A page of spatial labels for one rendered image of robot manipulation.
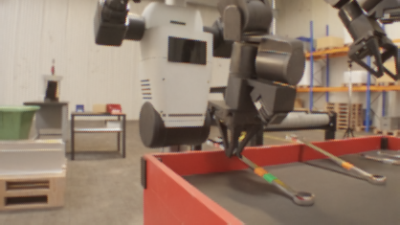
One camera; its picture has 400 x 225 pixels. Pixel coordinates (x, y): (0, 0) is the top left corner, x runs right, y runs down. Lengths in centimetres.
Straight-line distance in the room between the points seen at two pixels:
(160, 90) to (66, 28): 1206
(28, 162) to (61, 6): 1060
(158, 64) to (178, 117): 17
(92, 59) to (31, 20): 302
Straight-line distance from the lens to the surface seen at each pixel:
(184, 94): 87
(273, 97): 40
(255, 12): 45
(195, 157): 51
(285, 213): 37
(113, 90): 1259
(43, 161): 297
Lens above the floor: 104
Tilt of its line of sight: level
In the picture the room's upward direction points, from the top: 1 degrees clockwise
